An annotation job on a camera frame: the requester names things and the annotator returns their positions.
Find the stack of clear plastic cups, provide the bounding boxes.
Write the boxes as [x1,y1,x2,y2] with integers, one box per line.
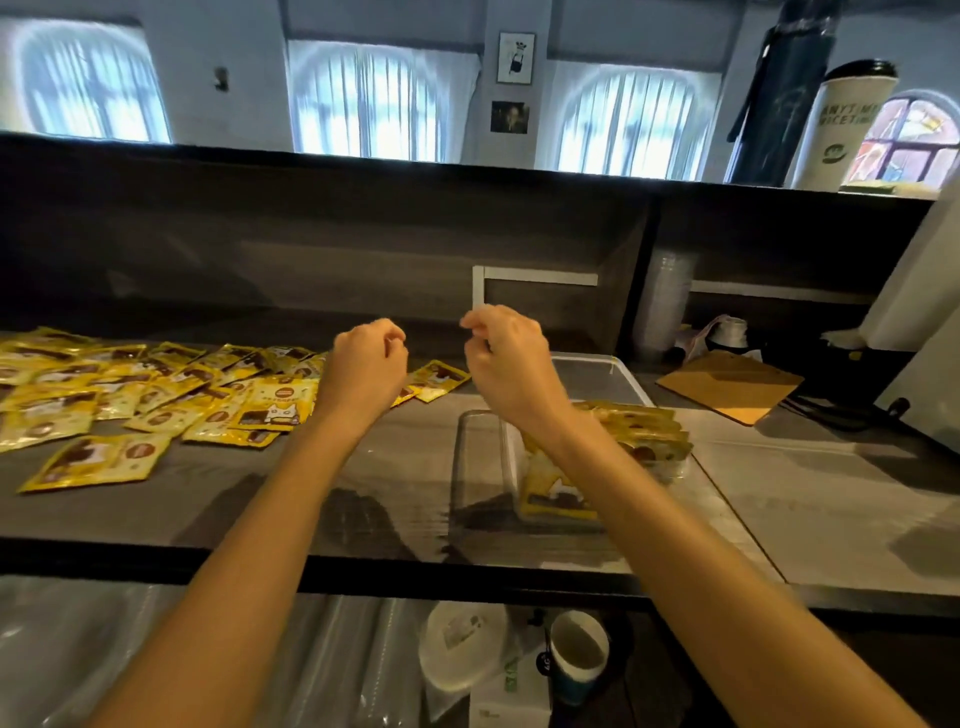
[631,249,699,364]

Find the brown wooden board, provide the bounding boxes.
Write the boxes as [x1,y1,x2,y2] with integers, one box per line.
[655,349,805,428]

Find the white appliance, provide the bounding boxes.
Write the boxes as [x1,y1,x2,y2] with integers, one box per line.
[858,176,960,455]

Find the blue paper cup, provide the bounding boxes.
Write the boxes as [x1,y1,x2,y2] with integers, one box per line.
[546,609,612,708]

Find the clear plastic bags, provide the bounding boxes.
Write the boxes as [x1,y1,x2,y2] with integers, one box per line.
[0,576,436,728]

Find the dark wooden counter shelf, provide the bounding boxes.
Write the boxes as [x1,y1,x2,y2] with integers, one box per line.
[0,132,935,361]

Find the arched window with white curtain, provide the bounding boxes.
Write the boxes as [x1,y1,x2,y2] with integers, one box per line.
[534,60,723,183]
[0,16,174,145]
[287,39,481,165]

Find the person's left forearm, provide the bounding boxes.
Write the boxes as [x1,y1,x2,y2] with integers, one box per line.
[86,408,382,728]

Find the person's right forearm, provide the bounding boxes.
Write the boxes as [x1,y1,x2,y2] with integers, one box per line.
[521,407,931,728]

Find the white paper box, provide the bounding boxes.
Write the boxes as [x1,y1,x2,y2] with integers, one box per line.
[468,646,555,728]

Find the clear plastic lid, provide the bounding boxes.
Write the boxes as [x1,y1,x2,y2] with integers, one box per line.
[549,351,655,411]

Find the white paper cup black lid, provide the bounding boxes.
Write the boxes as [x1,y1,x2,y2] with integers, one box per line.
[789,58,900,193]

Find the person's right hand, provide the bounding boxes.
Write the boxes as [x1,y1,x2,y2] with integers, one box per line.
[459,303,577,445]

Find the bag of white lids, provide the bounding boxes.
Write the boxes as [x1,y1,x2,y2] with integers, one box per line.
[417,600,513,723]

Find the small dark picture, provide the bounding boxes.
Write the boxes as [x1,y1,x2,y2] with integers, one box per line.
[490,100,531,136]

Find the clear plastic container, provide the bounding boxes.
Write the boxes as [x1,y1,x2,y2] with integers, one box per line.
[448,407,695,532]

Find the pile of yellow sauce packets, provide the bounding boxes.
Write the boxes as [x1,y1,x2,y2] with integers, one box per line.
[0,326,472,495]

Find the bundle of yellow packets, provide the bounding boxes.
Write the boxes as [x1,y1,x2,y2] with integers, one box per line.
[517,399,694,522]

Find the black cable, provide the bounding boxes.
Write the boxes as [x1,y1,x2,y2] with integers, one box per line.
[780,395,912,434]

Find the framed white picture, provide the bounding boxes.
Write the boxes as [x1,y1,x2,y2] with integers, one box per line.
[495,30,537,87]

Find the dark blue bottle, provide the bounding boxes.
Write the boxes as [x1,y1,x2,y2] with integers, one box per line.
[723,0,840,189]

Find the person's left hand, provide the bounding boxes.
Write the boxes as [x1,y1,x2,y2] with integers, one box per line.
[313,318,410,436]

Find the stained glass window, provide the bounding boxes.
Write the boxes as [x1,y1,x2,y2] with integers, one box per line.
[843,90,960,195]

